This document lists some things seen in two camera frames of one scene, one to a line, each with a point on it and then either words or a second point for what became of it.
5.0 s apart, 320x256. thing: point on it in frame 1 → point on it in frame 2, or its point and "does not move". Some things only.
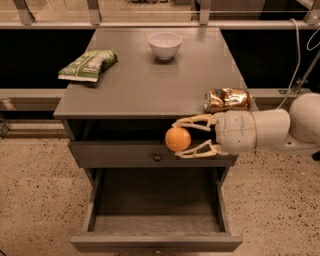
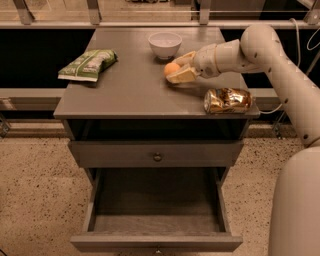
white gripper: (236, 131) → (204, 60)
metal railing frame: (312, 21) does not move
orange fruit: (177, 139) → (170, 68)
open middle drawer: (156, 210) does not move
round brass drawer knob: (157, 157) does not move
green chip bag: (87, 66) does not move
